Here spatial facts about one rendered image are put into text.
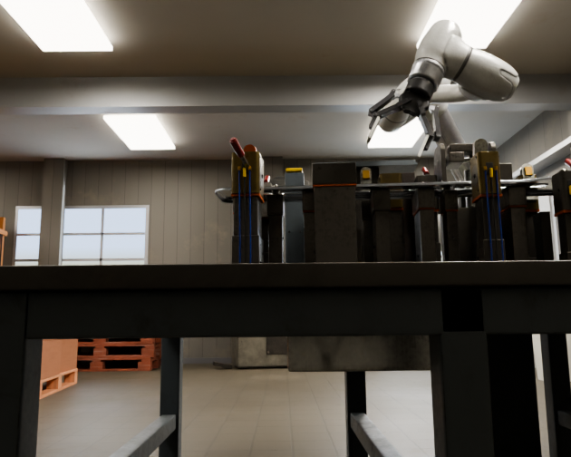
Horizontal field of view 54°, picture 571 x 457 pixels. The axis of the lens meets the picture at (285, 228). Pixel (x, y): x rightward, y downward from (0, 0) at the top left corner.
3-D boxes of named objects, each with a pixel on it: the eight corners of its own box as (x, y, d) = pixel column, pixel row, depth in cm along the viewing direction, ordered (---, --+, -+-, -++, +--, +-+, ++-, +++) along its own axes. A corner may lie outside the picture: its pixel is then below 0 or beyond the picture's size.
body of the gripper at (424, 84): (433, 98, 156) (421, 125, 153) (404, 88, 157) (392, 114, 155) (440, 82, 149) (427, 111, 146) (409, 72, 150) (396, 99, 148)
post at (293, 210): (285, 293, 199) (283, 172, 206) (286, 294, 207) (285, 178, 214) (305, 293, 199) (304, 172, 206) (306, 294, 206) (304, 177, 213)
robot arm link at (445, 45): (418, 49, 150) (463, 71, 149) (438, 5, 154) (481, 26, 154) (405, 71, 160) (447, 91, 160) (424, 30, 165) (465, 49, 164)
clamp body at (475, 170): (488, 282, 142) (479, 148, 147) (475, 285, 153) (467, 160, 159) (514, 281, 141) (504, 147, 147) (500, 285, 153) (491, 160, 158)
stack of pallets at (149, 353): (169, 364, 789) (171, 293, 805) (154, 371, 694) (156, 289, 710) (69, 365, 788) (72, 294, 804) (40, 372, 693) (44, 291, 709)
